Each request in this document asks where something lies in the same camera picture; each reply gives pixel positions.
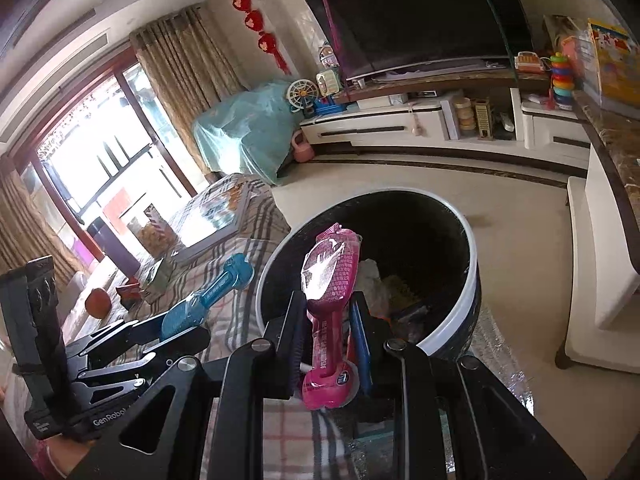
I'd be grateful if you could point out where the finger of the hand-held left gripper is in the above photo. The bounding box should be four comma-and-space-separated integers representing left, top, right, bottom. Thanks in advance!
75, 326, 212, 396
65, 312, 171, 356

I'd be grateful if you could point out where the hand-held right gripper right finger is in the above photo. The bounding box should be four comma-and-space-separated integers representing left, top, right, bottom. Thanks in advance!
348, 292, 586, 480

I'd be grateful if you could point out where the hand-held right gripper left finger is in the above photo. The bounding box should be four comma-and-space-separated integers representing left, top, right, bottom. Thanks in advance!
82, 290, 308, 480

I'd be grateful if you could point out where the teal long wrapper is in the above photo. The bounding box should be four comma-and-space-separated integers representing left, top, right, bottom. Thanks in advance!
160, 253, 256, 342

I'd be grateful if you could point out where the white plastic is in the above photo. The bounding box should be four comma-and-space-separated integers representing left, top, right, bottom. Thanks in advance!
357, 259, 391, 316

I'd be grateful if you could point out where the pink long wrapper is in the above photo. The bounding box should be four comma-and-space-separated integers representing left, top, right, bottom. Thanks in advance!
300, 222, 363, 411

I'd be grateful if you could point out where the yellow snack wrapper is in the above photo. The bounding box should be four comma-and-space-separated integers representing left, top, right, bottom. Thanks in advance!
382, 274, 426, 311

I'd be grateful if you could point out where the white and black bin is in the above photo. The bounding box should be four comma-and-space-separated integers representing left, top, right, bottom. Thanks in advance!
255, 189, 482, 363

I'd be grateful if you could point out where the red snack packet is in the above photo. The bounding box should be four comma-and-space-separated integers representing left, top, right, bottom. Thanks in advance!
116, 282, 146, 311

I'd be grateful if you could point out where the orange fruit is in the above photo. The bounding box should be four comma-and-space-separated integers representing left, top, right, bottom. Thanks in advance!
85, 287, 112, 318

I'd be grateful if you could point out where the pale green packet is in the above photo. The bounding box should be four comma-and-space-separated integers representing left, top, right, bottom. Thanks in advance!
142, 257, 176, 303

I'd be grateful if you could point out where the purple bottle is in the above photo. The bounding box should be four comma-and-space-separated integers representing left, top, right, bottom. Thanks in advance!
86, 216, 141, 281

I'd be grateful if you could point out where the beige curtain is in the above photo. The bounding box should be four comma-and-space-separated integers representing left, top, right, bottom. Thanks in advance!
130, 4, 246, 186
0, 170, 86, 281

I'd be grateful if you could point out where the clear cookie jar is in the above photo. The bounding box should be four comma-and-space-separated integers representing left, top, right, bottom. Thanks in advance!
127, 205, 176, 256

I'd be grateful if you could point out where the flat orange white box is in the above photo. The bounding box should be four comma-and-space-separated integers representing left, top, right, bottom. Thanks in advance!
167, 180, 271, 263

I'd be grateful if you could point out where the silver foil floor mat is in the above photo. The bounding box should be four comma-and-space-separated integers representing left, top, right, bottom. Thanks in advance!
465, 305, 538, 418

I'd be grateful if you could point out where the glass balcony door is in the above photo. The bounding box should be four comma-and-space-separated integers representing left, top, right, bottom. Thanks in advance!
10, 50, 201, 271

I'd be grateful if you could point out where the teal furniture cover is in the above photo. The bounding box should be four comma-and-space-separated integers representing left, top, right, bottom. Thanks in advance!
192, 79, 313, 186

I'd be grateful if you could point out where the white television cabinet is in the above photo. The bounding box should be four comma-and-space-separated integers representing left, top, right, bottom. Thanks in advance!
299, 72, 593, 173

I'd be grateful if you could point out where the blue toy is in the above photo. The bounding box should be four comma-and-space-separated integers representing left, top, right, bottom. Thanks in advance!
312, 97, 346, 117

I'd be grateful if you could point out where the white book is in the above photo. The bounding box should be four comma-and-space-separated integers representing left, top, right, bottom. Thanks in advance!
440, 100, 461, 141

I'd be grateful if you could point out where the marble top side cabinet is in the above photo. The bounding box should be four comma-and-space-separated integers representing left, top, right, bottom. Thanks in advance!
555, 90, 640, 371

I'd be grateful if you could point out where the ferris wheel toy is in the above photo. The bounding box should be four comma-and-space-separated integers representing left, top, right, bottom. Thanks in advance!
286, 77, 321, 113

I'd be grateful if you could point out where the small wooden stand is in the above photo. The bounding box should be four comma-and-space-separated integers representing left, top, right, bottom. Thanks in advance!
472, 99, 493, 141

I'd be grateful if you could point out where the pale green toy box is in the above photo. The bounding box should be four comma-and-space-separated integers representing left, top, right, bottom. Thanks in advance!
316, 71, 342, 97

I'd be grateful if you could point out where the toy cash register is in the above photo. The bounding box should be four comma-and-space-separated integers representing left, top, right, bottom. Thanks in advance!
515, 51, 546, 76

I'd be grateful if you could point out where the black flat television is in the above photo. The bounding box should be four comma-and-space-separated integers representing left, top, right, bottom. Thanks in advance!
303, 0, 533, 82

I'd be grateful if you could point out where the pink toy box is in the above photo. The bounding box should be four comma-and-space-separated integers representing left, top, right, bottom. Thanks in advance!
544, 14, 593, 78

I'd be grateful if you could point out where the colourful picture book box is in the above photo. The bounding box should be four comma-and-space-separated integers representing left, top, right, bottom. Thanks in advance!
585, 17, 640, 116

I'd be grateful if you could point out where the red hanging decoration string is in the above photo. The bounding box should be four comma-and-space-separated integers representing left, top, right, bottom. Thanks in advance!
222, 0, 291, 73

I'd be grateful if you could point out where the stacking ring toy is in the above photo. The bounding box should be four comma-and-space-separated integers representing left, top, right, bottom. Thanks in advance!
550, 51, 576, 111

